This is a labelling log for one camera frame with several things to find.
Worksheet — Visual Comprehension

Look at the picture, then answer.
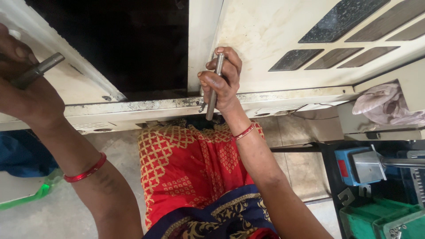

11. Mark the dark metal socket driver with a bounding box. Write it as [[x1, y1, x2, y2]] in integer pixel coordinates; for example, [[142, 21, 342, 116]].
[[10, 52, 66, 90]]

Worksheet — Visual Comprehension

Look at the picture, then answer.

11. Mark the steel shaft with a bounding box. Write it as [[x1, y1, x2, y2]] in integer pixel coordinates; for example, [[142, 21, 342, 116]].
[[381, 157, 425, 169]]

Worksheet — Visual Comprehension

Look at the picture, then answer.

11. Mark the pink crumpled cloth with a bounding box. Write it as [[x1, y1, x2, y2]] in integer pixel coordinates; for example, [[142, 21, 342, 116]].
[[352, 83, 425, 126]]

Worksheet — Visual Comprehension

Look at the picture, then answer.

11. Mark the thin black cable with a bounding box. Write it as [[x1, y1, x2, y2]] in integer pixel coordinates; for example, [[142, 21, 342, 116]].
[[288, 103, 340, 121]]

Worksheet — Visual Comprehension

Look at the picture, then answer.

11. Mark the red patterned garment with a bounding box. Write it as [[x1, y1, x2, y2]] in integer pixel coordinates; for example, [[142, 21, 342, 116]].
[[137, 118, 280, 239]]

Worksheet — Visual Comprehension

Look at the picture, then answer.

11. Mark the silver metal rod tool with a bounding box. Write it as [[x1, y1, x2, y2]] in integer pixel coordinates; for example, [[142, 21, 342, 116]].
[[205, 52, 226, 121]]

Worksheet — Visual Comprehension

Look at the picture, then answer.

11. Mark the blue box with metal bracket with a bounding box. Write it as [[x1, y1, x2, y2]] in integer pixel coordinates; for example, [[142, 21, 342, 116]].
[[334, 147, 388, 187]]

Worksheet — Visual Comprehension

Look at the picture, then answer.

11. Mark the cream metal cabinet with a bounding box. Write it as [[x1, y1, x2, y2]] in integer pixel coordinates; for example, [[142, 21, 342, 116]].
[[0, 0, 425, 141]]

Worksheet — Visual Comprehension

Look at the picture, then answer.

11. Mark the person's left hand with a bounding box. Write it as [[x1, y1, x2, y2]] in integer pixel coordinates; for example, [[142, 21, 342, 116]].
[[0, 23, 66, 130]]

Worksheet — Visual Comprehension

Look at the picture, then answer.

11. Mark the person's right hand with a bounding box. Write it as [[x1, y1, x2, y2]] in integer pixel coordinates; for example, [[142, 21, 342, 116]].
[[197, 46, 243, 115]]

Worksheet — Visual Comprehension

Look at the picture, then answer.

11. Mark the green plastic bin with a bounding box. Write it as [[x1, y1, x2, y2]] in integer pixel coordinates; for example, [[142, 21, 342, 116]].
[[339, 197, 425, 239]]

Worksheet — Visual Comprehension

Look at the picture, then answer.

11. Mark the green plastic bottle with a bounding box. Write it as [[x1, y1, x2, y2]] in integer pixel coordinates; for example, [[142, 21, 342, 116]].
[[0, 168, 64, 211]]

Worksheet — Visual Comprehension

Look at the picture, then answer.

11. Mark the small metal bracket plate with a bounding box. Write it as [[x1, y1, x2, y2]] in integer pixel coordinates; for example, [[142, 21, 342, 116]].
[[337, 187, 356, 207]]

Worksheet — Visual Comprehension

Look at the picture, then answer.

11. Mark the blue cloth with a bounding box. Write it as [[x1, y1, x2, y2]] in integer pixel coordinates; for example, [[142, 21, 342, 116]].
[[0, 129, 60, 178]]

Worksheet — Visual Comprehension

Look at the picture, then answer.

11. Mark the white board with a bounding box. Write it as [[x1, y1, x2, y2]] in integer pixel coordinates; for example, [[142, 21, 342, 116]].
[[0, 171, 50, 204]]

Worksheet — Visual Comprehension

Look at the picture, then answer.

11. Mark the thin red bangle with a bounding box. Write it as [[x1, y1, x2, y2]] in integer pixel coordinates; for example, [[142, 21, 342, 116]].
[[232, 122, 256, 141]]

